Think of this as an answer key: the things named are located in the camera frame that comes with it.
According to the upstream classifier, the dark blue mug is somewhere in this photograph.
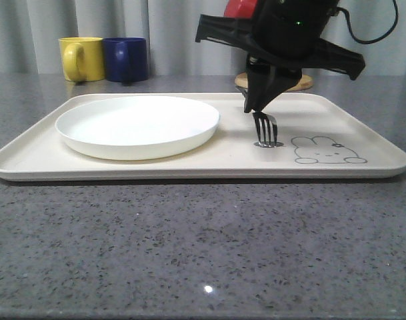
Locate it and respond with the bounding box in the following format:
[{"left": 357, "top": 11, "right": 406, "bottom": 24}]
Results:
[{"left": 102, "top": 37, "right": 149, "bottom": 83}]

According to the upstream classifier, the white round plate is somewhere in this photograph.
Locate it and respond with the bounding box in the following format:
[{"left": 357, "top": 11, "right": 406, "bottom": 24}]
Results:
[{"left": 55, "top": 95, "right": 220, "bottom": 161}]

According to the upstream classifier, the red mug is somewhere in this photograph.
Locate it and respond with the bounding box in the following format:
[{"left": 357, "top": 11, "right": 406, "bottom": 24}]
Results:
[{"left": 223, "top": 0, "right": 257, "bottom": 19}]

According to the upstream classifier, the black cable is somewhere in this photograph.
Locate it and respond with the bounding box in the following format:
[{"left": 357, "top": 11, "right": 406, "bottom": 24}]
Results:
[{"left": 334, "top": 0, "right": 399, "bottom": 45}]

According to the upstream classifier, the wooden mug tree stand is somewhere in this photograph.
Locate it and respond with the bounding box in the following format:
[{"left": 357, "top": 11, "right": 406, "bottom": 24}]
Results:
[{"left": 235, "top": 73, "right": 313, "bottom": 92}]

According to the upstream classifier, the beige rabbit serving tray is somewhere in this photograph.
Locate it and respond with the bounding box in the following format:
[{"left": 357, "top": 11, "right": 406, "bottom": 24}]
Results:
[{"left": 0, "top": 93, "right": 406, "bottom": 181}]

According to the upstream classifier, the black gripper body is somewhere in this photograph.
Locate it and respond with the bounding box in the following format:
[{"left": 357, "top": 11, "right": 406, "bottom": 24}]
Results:
[{"left": 195, "top": 1, "right": 365, "bottom": 80}]

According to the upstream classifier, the silver metal fork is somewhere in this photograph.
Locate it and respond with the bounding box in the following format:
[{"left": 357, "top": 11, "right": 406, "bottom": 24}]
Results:
[{"left": 251, "top": 111, "right": 278, "bottom": 148}]

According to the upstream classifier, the yellow mug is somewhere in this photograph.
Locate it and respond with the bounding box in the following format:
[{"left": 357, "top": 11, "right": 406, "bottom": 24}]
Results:
[{"left": 58, "top": 37, "right": 105, "bottom": 82}]

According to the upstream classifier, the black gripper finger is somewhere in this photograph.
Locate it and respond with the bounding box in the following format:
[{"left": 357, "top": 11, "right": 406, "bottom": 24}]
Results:
[
  {"left": 244, "top": 62, "right": 271, "bottom": 113},
  {"left": 269, "top": 67, "right": 302, "bottom": 102}
]

